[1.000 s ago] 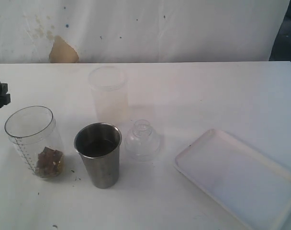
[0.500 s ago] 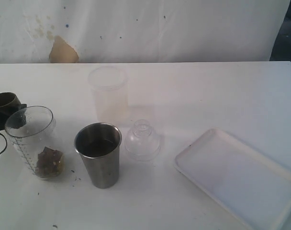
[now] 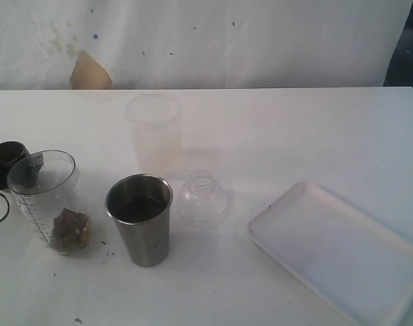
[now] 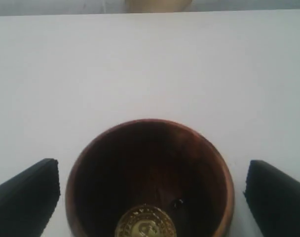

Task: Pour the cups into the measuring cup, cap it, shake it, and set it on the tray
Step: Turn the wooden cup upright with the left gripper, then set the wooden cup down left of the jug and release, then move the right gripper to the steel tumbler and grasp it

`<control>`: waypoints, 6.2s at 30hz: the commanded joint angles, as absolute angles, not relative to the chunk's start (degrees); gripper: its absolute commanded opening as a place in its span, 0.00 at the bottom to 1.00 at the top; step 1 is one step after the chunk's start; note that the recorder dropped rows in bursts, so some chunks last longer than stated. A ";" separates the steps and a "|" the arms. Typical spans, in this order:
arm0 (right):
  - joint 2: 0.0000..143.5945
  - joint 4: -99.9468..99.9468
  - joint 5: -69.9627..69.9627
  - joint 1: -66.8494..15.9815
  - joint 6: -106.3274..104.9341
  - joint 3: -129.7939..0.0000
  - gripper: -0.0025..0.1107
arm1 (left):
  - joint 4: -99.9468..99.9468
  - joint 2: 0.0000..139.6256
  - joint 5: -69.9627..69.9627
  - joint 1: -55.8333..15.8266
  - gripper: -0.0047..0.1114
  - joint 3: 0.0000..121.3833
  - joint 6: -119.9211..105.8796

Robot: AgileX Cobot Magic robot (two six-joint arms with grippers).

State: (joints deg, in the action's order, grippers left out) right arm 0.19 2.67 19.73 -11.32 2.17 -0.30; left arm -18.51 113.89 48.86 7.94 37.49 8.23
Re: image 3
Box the brown wooden cup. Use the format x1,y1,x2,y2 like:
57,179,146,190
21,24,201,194
0,141,44,189

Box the brown wooden pieces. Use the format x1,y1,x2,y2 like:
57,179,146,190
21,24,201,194
50,208,92,253

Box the stainless steel cup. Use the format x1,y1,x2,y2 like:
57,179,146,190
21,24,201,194
105,174,173,268

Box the clear measuring shaker cup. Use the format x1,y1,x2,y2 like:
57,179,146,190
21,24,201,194
7,150,92,255

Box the white plastic tray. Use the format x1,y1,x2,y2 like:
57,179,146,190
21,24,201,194
247,182,413,325

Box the frosted plastic tall container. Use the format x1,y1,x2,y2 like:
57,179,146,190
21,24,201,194
125,93,183,177

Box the clear plastic dome lid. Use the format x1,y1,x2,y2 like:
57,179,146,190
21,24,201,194
177,169,228,228

